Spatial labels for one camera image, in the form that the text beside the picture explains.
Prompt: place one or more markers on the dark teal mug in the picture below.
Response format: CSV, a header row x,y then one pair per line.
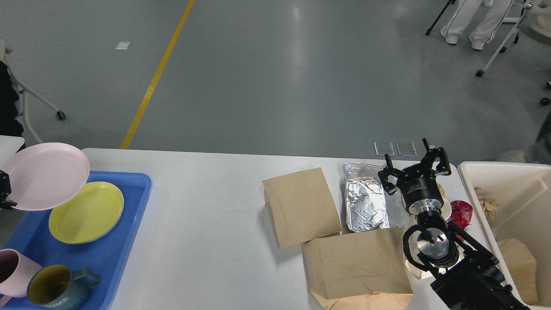
x,y
56,287

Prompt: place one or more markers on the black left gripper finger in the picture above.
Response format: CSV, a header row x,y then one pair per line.
x,y
5,191

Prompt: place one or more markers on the left clear floor plate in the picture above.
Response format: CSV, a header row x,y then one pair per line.
x,y
384,148

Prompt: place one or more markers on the grey wheeled frame left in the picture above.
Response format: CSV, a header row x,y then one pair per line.
x,y
24,92

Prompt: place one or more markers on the white side table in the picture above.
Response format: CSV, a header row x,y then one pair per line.
x,y
9,145

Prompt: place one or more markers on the brown bag in bin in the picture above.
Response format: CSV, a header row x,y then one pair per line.
x,y
522,267

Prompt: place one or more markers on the yellow plate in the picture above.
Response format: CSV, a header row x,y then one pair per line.
x,y
88,216

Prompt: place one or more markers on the clear floor plate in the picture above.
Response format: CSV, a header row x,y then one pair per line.
x,y
407,149
384,148

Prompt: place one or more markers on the aluminium foil tray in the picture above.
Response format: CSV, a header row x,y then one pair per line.
x,y
367,205

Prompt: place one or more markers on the small brown paper bag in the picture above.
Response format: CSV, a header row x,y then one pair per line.
x,y
302,207

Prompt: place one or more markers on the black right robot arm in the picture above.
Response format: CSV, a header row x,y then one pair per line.
x,y
466,274

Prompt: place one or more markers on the white wheeled chair right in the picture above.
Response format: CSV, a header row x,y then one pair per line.
x,y
533,23

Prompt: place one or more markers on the right clear floor plate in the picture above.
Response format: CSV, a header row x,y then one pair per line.
x,y
407,149

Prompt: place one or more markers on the white paper on floor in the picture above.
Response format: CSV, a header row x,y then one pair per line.
x,y
123,45

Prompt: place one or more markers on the pink ribbed mug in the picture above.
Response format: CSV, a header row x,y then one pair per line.
x,y
16,272

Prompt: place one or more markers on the large brown paper bag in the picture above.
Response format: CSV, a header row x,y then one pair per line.
x,y
358,271

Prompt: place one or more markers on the black tripod leg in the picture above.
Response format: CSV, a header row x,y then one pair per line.
x,y
431,27

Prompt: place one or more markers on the white plastic bin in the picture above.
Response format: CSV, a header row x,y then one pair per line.
x,y
523,193

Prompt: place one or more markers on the blue plastic tray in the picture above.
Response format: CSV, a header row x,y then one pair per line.
x,y
107,256

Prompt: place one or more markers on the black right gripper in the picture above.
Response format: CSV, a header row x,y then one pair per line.
x,y
417,183

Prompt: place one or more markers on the red crumpled wrapper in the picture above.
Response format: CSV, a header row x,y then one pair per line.
x,y
461,213

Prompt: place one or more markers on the crumpled paper scraps in bin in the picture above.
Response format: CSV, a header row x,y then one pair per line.
x,y
489,205

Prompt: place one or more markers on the pink plate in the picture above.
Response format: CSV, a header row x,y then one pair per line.
x,y
46,175

